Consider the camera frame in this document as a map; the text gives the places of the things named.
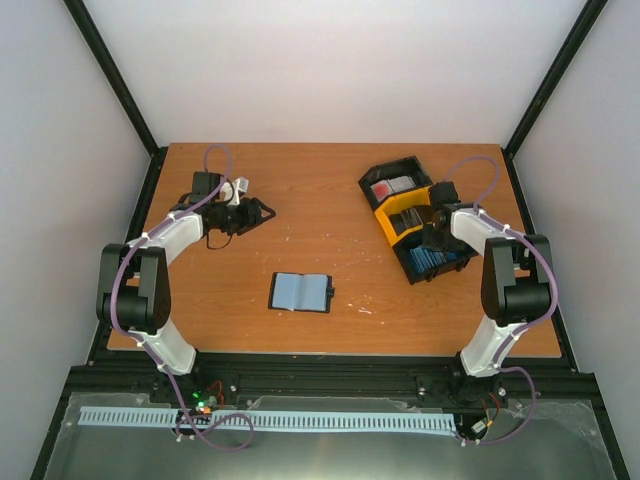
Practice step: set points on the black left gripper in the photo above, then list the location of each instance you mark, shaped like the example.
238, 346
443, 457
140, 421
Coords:
248, 216

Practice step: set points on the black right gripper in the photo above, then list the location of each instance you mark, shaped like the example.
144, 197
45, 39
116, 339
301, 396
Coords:
428, 242

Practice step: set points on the black leather card holder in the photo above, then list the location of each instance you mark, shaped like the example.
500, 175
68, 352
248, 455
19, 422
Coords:
296, 292

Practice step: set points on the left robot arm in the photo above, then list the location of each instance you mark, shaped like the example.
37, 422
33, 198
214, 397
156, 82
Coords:
134, 296

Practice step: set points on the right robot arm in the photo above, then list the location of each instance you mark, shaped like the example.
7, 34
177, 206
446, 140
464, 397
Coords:
518, 287

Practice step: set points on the blue card stack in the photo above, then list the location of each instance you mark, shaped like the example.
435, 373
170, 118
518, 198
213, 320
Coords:
424, 259

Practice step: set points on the black bin with blue cards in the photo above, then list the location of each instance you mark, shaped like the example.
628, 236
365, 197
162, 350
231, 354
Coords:
401, 252

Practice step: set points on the black card stack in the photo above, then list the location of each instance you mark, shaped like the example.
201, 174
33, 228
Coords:
409, 218

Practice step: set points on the yellow bin with black cards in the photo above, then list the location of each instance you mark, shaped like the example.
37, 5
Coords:
396, 203

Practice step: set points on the red white card stack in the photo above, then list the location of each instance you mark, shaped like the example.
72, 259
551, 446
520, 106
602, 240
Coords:
387, 187

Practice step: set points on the black bin with red cards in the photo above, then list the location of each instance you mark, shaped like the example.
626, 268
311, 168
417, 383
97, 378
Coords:
410, 166

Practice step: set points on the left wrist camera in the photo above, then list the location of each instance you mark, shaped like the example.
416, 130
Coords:
232, 192

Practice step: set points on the black aluminium frame rail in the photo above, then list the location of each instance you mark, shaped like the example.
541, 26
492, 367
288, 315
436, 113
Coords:
99, 49

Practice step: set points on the light blue cable duct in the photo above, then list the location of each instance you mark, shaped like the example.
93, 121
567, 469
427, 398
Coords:
274, 421

